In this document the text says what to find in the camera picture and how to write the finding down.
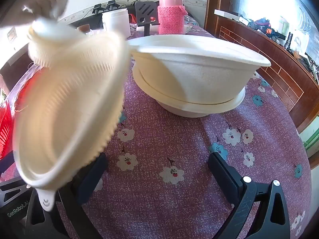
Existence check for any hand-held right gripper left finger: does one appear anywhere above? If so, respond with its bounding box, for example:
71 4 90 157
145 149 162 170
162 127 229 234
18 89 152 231
25 152 108 239

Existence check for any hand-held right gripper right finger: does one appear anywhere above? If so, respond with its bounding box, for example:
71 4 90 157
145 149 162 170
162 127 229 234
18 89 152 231
208 151 291 239

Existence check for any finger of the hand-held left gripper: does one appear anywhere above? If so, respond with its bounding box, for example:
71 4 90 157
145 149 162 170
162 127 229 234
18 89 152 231
0 179 33 203

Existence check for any cream ribbed bowl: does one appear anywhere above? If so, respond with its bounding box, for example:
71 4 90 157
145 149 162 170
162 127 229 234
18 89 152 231
12 17 131 213

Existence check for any red glass plate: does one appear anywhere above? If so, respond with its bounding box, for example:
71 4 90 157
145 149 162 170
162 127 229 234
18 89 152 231
0 100 13 155

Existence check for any white bowl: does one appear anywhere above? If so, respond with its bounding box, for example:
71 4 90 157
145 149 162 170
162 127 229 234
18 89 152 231
128 35 272 105
132 65 246 118

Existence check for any purple floral tablecloth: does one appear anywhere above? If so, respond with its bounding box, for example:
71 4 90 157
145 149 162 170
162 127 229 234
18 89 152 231
0 17 312 239

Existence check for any brown wooden cabinet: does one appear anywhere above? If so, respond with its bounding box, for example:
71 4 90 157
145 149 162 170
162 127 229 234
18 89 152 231
204 0 319 165

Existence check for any black flashlight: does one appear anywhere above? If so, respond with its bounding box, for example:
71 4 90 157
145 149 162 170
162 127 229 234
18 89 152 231
284 32 294 48

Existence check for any white plastic jar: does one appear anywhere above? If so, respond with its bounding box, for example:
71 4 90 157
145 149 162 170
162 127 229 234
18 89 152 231
102 8 131 39

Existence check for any red black tool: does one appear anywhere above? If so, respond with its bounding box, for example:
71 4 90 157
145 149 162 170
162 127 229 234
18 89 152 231
255 17 272 31

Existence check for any white flat box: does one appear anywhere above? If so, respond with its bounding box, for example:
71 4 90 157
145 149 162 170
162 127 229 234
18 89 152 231
214 9 241 18

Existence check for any pink thermos with knitted sleeve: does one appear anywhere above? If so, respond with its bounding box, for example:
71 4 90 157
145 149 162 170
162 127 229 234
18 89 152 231
158 0 187 35

